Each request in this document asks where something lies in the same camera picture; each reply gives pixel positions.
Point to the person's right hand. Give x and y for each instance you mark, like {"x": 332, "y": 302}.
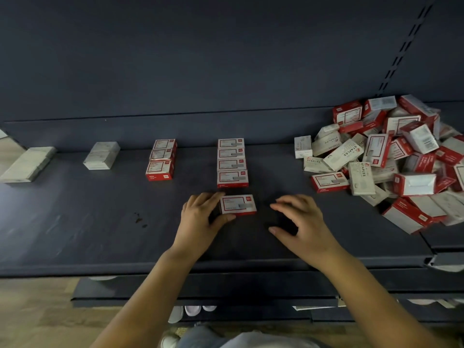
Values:
{"x": 313, "y": 234}

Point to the person's left hand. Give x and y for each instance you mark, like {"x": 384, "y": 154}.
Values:
{"x": 197, "y": 228}

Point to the small red white box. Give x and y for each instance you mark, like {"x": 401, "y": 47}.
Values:
{"x": 233, "y": 177}
{"x": 231, "y": 152}
{"x": 231, "y": 142}
{"x": 232, "y": 163}
{"x": 164, "y": 143}
{"x": 162, "y": 153}
{"x": 238, "y": 204}
{"x": 159, "y": 169}

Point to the pile of red white boxes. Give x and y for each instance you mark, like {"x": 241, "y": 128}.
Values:
{"x": 391, "y": 159}

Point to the dark metal shelf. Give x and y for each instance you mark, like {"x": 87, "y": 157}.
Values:
{"x": 181, "y": 61}

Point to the person's right forearm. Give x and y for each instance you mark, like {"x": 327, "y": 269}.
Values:
{"x": 384, "y": 304}

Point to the person's left forearm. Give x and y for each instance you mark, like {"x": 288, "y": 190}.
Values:
{"x": 149, "y": 300}

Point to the person's grey shoe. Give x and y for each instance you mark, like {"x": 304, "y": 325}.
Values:
{"x": 168, "y": 338}

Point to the person's grey clothing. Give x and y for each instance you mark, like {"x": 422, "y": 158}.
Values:
{"x": 254, "y": 340}

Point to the white paper card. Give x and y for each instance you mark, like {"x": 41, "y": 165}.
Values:
{"x": 315, "y": 306}

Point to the pink slipper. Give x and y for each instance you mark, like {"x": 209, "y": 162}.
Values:
{"x": 209, "y": 308}

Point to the grey slipper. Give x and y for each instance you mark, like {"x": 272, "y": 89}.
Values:
{"x": 175, "y": 314}
{"x": 192, "y": 310}

